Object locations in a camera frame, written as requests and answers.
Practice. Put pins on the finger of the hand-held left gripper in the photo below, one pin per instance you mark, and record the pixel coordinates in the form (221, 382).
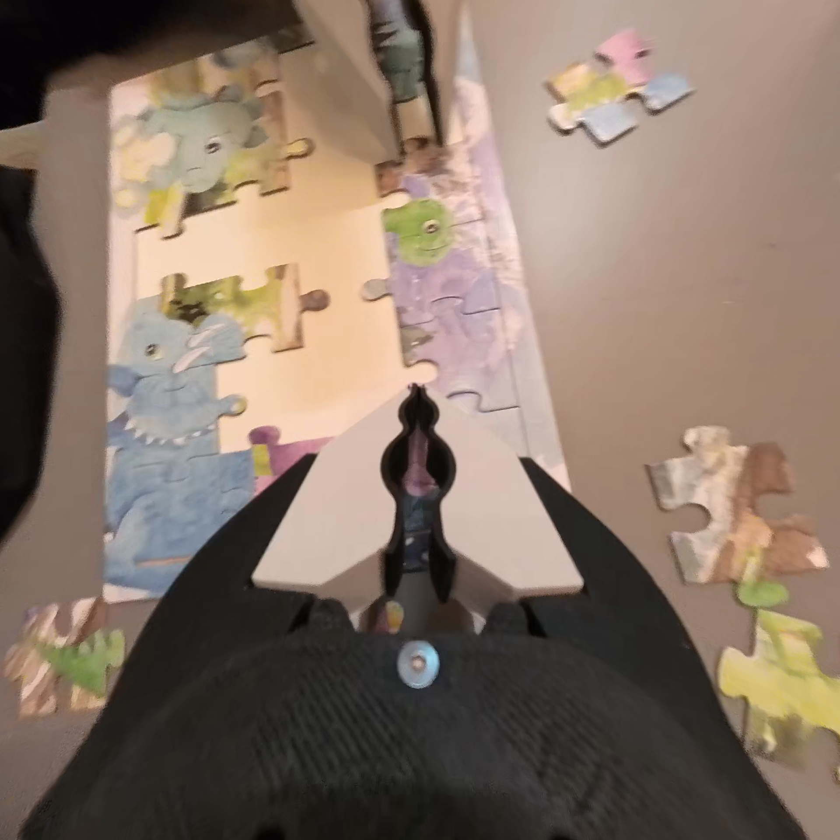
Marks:
(446, 59)
(348, 59)

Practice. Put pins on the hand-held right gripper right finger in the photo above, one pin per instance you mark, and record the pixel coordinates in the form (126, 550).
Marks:
(505, 518)

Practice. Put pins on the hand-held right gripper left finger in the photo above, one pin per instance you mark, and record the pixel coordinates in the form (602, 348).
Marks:
(334, 518)

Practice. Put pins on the purple blue green puzzle piece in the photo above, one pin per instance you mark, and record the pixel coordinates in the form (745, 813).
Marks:
(282, 453)

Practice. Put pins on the pink dinosaur head puzzle piece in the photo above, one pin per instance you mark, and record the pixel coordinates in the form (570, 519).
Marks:
(418, 472)

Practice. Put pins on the pastel purple pink puzzle piece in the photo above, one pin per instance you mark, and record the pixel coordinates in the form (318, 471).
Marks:
(472, 354)

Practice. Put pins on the teal dinosaur puzzle piece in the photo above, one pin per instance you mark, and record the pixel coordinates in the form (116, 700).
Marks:
(203, 144)

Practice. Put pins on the dinosaur puzzle tray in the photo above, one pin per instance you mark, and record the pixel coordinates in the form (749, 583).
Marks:
(315, 229)

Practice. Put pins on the blue white puzzle piece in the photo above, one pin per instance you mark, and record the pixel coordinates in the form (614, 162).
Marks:
(170, 420)

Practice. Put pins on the blue triceratops head puzzle piece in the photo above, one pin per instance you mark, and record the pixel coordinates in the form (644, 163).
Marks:
(164, 348)

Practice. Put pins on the person's left forearm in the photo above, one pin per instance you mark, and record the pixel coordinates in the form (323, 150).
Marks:
(131, 39)

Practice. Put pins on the pale blue purple puzzle piece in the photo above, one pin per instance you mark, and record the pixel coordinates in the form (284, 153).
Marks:
(400, 65)

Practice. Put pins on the green dinosaur head puzzle piece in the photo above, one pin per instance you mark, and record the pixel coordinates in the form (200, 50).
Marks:
(420, 177)

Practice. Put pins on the blue dinosaur body puzzle piece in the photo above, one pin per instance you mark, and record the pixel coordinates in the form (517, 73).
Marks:
(170, 512)

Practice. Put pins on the pink yellow blue puzzle piece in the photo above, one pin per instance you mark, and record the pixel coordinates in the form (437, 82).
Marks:
(610, 92)

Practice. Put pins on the brown grey puzzle piece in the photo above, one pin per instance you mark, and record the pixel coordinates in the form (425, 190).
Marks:
(728, 505)

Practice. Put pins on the pale blue yellow puzzle piece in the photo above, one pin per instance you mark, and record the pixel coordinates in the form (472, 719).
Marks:
(141, 177)

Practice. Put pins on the green dinosaur brown puzzle piece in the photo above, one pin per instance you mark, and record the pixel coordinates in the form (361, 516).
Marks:
(65, 656)

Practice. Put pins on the green yellow puzzle piece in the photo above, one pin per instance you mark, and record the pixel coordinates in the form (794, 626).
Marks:
(781, 682)

